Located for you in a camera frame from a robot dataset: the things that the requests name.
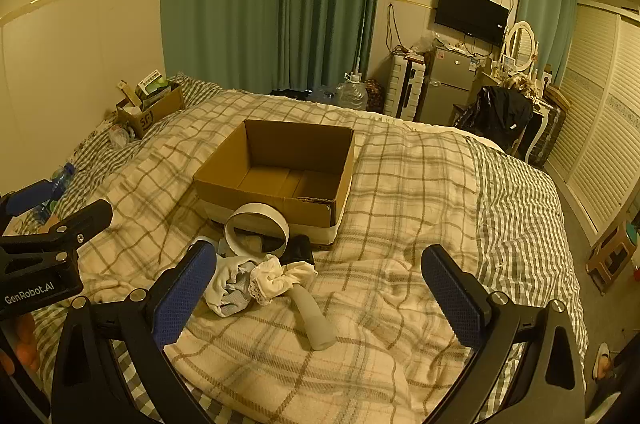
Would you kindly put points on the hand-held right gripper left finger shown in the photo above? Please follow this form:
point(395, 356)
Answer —
point(184, 296)

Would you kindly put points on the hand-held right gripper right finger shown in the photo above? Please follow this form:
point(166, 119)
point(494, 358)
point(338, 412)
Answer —
point(454, 299)

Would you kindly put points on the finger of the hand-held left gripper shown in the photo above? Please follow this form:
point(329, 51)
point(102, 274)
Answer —
point(30, 198)
point(82, 218)

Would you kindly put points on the white sock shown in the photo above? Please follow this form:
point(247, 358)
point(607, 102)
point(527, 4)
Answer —
point(227, 289)

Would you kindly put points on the black round object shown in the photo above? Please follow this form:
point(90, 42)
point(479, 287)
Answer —
point(301, 250)

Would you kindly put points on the grey white tube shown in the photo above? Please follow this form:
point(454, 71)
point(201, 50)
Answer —
point(315, 324)

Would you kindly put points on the large cardboard box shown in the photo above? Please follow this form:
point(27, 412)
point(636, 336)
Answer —
point(280, 176)

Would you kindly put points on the person's left hand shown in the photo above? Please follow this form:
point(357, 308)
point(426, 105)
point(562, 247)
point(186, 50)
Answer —
point(20, 346)

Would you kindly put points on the blue water bottle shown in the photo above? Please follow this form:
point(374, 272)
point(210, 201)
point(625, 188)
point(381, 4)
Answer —
point(62, 178)

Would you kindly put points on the clear plastic bag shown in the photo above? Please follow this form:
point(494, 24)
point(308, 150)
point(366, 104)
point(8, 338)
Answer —
point(118, 136)

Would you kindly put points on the grey checked bed sheet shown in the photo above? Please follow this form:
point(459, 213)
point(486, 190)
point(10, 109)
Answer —
point(525, 224)

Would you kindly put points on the small cardboard box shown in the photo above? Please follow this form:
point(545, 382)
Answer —
point(160, 108)

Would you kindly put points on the white green packet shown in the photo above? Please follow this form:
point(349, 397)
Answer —
point(151, 82)

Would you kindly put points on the white slipper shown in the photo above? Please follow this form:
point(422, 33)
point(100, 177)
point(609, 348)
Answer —
point(602, 360)

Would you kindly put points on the wooden stool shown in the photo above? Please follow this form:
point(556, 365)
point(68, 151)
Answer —
point(612, 256)

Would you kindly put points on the black jacket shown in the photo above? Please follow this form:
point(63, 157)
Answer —
point(500, 113)

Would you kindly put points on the brown patterned suitcase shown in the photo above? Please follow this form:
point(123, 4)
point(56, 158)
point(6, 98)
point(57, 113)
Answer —
point(550, 133)

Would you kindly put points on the grey fridge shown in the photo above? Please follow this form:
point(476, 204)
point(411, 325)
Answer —
point(445, 88)

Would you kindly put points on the white dressing table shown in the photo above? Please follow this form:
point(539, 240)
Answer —
point(542, 103)

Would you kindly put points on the white suitcase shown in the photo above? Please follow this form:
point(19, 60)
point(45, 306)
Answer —
point(402, 86)

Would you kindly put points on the red patterned bag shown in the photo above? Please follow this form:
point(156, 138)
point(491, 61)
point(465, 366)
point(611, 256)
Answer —
point(374, 93)

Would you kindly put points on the large water jug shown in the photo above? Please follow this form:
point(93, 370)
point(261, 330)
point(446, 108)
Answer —
point(352, 93)

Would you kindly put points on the white louvered wardrobe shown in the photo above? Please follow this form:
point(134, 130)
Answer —
point(600, 113)

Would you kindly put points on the plastic bag on fridge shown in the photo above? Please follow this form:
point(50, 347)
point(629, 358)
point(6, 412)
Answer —
point(430, 42)

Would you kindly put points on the white oval mirror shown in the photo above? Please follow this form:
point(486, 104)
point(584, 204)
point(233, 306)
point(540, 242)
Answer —
point(520, 46)

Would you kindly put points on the grey pole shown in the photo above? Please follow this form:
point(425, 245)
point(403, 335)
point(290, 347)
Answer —
point(361, 36)

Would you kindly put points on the narrow green curtain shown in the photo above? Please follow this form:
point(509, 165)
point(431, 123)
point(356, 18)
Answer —
point(545, 8)

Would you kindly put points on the black wall television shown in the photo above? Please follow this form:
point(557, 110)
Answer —
point(470, 13)

